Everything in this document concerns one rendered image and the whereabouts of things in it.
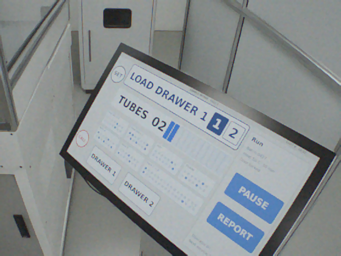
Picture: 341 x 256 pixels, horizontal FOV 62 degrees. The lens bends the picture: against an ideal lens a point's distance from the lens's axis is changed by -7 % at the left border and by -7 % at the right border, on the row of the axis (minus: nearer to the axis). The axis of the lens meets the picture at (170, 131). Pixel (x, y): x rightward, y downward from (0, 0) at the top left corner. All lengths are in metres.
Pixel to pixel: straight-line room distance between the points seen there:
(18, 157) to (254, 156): 0.68
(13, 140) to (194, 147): 0.54
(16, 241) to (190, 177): 0.96
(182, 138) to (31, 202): 0.68
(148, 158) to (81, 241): 1.18
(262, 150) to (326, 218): 1.69
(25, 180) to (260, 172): 0.74
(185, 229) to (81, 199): 1.38
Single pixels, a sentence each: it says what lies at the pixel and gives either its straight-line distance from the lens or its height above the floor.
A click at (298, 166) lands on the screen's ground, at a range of 0.53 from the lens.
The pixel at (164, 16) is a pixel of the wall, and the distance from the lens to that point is 4.28.
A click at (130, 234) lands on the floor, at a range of 1.74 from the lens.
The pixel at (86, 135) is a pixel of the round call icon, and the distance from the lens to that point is 0.72.
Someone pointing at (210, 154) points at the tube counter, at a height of 1.11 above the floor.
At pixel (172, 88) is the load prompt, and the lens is 0.62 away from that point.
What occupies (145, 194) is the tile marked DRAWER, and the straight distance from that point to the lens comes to 0.61.
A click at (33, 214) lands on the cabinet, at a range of 1.18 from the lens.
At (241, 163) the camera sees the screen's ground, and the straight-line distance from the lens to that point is 0.54.
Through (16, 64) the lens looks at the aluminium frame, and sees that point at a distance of 0.92.
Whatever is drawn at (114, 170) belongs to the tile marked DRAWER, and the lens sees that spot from 0.65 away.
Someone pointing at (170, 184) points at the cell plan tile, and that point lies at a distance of 0.58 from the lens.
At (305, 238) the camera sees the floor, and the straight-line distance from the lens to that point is 2.02.
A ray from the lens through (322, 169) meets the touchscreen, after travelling 0.53.
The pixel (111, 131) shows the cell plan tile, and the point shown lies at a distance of 0.67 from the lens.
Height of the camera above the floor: 1.48
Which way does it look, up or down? 38 degrees down
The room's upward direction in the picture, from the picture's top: 8 degrees clockwise
